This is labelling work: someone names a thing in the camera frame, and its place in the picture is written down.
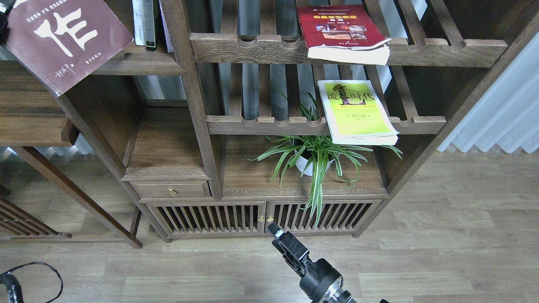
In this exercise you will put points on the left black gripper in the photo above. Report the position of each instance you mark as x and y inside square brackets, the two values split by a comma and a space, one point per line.
[5, 7]

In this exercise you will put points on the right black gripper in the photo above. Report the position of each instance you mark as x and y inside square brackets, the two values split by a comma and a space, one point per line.
[319, 280]

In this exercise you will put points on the dark maroon book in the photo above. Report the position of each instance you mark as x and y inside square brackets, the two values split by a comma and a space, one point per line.
[63, 41]

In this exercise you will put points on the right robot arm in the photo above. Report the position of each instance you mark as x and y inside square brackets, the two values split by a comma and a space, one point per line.
[320, 281]

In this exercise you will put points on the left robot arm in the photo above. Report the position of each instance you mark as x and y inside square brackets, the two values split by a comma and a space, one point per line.
[8, 279]

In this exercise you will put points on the green spider plant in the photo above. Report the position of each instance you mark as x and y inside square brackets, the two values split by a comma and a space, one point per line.
[290, 147]

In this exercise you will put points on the dark wooden bookshelf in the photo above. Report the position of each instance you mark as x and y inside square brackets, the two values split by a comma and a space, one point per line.
[194, 119]

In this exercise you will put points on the yellow green book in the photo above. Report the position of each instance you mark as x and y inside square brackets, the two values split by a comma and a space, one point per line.
[355, 114]

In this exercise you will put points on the dark green upright book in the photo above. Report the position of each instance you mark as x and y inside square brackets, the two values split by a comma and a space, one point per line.
[151, 12]

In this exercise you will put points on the thin white upright book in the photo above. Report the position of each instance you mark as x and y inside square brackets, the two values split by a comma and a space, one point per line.
[167, 39]

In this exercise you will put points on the red book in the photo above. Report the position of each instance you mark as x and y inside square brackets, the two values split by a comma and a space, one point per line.
[342, 34]

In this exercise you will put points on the wooden slatted chair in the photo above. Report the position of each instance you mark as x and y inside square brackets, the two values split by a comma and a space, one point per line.
[22, 225]

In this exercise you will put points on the white curtain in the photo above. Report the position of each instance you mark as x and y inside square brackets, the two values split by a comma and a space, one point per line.
[507, 116]

